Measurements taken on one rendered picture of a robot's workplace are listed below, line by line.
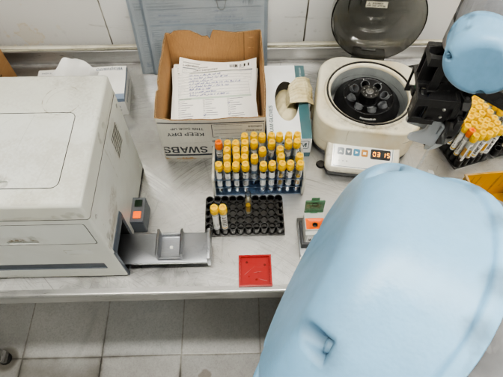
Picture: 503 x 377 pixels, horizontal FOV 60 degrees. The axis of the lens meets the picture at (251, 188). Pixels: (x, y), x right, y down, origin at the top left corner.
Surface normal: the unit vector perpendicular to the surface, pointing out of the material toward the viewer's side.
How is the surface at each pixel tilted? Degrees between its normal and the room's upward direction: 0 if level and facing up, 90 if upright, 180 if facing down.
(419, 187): 24
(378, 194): 40
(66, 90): 0
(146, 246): 0
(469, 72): 90
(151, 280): 0
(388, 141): 90
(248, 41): 88
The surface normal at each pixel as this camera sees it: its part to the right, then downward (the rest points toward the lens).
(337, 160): -0.06, -0.11
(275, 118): 0.04, -0.53
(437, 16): 0.02, 0.85
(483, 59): -0.45, 0.76
